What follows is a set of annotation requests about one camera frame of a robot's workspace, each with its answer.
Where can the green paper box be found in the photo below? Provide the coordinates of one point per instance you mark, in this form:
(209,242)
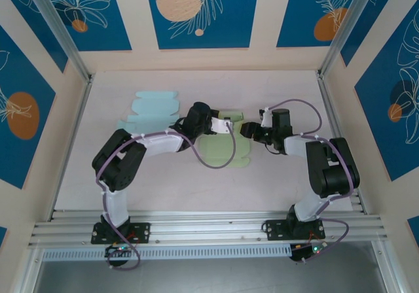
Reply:
(216,149)

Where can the blue floral wall panel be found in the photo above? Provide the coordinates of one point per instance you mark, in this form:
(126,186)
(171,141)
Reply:
(386,8)
(32,21)
(229,28)
(294,11)
(19,159)
(376,126)
(98,18)

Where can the grey metal sheet panel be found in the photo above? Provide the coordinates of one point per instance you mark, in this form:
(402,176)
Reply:
(209,278)

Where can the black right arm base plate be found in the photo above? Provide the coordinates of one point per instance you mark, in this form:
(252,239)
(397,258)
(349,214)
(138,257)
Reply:
(275,229)

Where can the slanted aluminium frame post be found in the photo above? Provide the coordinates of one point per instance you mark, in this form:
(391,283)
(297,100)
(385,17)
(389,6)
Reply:
(347,28)
(59,28)

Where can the blue paper box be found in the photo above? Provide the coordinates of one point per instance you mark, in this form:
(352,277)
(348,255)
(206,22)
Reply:
(154,110)

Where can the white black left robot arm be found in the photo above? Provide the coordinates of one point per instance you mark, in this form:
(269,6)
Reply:
(160,144)

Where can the aluminium mounting rail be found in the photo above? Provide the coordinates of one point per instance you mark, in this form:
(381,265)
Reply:
(203,227)

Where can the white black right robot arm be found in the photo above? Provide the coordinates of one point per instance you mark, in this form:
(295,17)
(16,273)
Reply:
(330,172)

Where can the aluminium table side rail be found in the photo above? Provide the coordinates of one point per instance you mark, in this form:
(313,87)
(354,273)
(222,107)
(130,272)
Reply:
(331,116)
(70,149)

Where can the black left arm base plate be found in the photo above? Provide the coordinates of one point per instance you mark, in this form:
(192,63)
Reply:
(144,232)

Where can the aluminium frame leg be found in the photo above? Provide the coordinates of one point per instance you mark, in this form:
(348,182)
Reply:
(29,273)
(388,270)

